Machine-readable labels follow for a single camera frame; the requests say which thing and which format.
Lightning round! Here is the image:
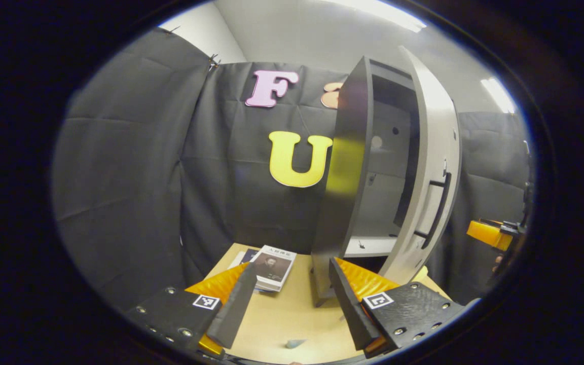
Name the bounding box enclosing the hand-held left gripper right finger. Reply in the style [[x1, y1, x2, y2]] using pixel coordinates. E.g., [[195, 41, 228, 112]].
[[328, 257, 467, 359]]

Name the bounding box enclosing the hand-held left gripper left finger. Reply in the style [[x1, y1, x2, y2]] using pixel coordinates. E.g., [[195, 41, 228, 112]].
[[126, 261, 258, 358]]

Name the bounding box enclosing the black cabinet door handle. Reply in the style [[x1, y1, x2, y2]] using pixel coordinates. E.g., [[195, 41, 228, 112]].
[[414, 171, 452, 250]]

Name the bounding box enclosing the grey cabinet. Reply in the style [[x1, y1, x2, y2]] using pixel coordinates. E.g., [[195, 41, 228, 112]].
[[311, 56, 422, 307]]

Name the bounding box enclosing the light grey cabinet door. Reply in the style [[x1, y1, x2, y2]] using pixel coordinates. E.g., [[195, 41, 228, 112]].
[[376, 46, 462, 285]]

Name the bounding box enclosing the blue book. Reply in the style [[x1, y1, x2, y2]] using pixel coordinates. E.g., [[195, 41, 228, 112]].
[[228, 247, 261, 270]]

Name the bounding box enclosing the white portrait cover book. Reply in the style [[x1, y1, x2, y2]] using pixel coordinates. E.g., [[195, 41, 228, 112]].
[[253, 245, 298, 293]]

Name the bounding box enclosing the small ceiling light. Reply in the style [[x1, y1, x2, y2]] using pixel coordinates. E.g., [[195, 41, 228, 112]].
[[481, 77, 517, 115]]

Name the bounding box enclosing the long ceiling light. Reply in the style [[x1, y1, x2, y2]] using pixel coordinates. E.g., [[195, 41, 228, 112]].
[[322, 0, 427, 33]]

